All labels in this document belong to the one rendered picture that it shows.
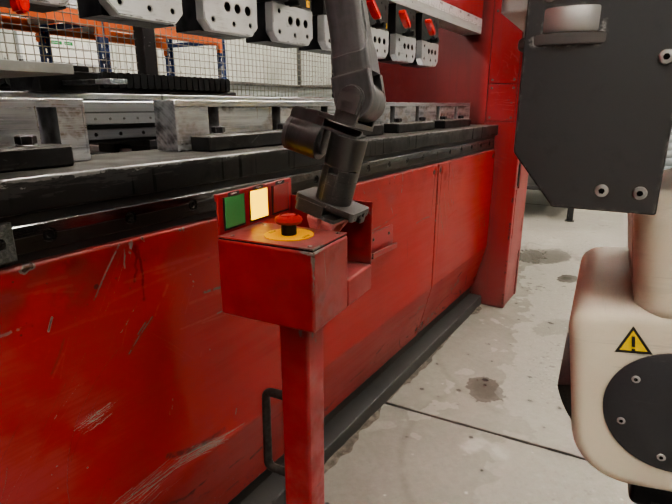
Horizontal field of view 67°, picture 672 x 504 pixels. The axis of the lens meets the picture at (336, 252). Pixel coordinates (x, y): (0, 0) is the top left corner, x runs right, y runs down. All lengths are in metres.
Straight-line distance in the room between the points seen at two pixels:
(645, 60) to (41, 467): 0.83
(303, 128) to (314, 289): 0.25
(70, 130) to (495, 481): 1.28
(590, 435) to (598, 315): 0.11
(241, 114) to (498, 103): 1.55
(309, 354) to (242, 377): 0.29
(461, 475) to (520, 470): 0.17
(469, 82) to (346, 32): 1.77
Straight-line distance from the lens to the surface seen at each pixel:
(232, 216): 0.75
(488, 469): 1.56
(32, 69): 0.59
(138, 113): 1.29
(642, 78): 0.41
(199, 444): 1.05
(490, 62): 2.49
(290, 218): 0.71
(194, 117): 1.05
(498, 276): 2.58
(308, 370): 0.83
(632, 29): 0.42
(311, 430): 0.89
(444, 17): 2.10
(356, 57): 0.75
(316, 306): 0.68
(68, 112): 0.90
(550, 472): 1.61
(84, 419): 0.86
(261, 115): 1.19
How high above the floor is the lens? 0.96
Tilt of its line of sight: 16 degrees down
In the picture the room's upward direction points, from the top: straight up
